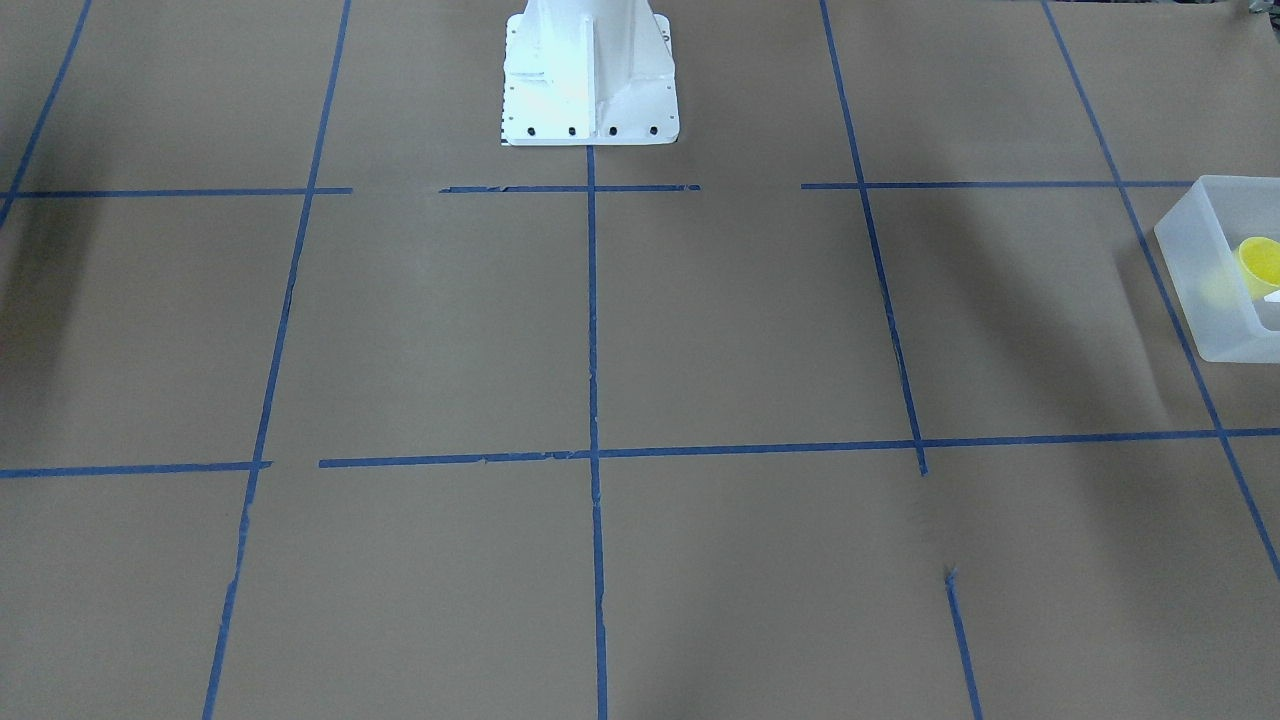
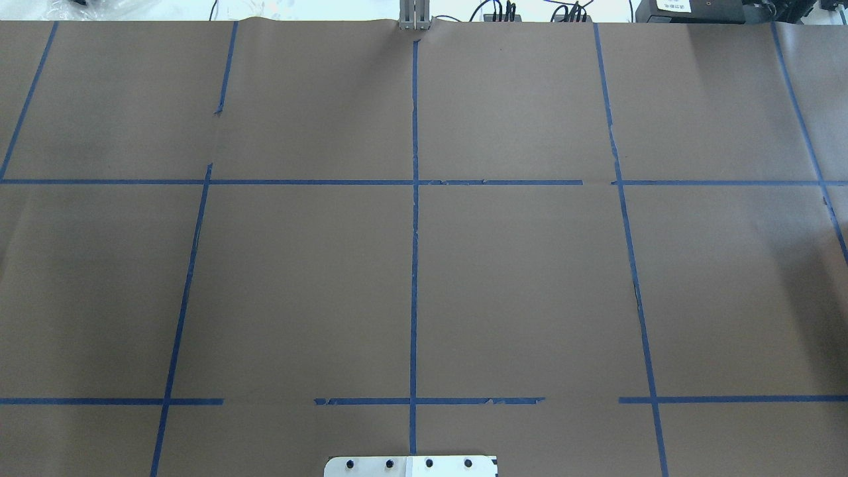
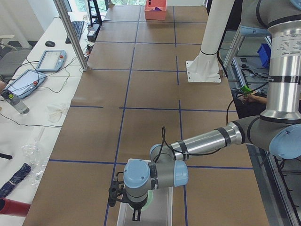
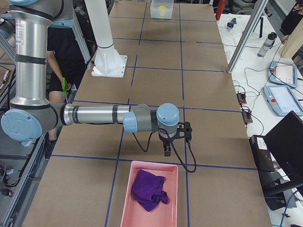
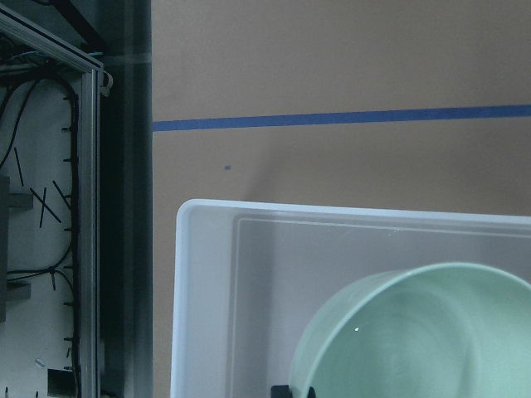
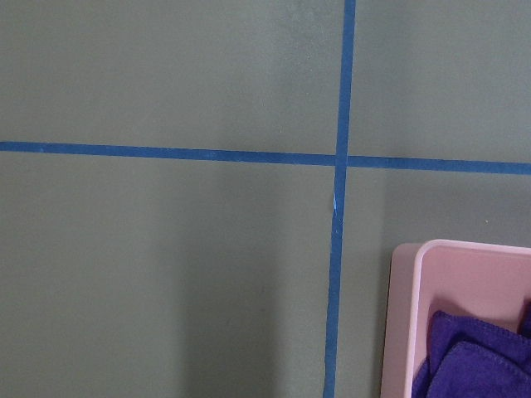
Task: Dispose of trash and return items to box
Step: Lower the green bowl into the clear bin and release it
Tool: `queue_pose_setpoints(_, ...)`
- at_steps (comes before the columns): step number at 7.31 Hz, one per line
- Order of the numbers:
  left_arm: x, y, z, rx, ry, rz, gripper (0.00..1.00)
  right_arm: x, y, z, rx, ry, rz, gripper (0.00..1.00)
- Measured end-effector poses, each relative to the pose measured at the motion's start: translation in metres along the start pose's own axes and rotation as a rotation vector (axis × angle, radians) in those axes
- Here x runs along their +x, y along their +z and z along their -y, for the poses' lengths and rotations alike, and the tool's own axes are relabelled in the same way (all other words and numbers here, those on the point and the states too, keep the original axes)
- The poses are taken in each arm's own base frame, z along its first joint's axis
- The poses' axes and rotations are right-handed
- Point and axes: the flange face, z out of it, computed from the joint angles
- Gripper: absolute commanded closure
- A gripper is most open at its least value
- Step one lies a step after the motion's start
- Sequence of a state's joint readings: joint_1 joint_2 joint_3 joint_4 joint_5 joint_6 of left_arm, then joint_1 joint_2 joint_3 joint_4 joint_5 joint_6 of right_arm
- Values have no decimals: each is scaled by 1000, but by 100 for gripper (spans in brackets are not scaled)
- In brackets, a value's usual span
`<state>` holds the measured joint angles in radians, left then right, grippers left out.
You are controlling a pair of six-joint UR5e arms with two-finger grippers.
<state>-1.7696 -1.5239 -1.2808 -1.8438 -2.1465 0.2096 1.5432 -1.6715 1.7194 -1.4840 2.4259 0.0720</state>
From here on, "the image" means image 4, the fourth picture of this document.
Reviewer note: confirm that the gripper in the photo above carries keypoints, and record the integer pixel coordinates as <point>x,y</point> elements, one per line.
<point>165,140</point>

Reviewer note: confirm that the purple cloth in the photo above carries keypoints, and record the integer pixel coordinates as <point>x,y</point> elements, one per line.
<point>147,190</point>

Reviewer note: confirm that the yellow cup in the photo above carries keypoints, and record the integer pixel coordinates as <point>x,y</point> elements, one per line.
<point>162,11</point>

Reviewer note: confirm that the black power box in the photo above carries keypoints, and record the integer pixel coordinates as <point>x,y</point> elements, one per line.
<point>261,154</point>

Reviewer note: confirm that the pink plastic tray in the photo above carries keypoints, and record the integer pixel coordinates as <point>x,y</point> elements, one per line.
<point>164,215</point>

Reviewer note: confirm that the black monitor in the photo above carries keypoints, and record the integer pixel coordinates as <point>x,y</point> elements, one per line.
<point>285,142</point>

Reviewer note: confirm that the lower teach pendant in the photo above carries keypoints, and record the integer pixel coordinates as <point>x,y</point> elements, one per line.
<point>282,100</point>

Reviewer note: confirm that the teach pendant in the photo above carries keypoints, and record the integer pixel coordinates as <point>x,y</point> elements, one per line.
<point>282,100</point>
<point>283,74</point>

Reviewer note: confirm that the upper teach pendant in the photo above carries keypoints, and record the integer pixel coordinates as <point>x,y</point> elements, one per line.
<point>283,74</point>

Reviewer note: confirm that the seated person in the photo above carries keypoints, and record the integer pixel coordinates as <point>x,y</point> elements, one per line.
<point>66,61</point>

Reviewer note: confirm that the folded blue umbrella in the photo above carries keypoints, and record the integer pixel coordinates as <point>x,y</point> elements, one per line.
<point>231,23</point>

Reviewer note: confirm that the clear plastic bin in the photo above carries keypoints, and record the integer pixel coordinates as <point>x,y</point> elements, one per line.
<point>154,8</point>

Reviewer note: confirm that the clear water bottle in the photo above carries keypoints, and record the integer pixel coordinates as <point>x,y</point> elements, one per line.
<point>268,44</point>

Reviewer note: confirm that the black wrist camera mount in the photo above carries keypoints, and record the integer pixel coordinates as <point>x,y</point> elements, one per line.
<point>184,131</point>

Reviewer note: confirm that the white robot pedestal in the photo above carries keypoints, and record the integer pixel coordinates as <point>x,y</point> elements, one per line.
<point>108,62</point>

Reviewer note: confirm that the green handled tool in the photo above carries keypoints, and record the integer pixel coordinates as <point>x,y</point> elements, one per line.
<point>64,88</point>

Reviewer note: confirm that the aluminium frame post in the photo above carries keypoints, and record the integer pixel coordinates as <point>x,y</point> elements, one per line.
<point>256,14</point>

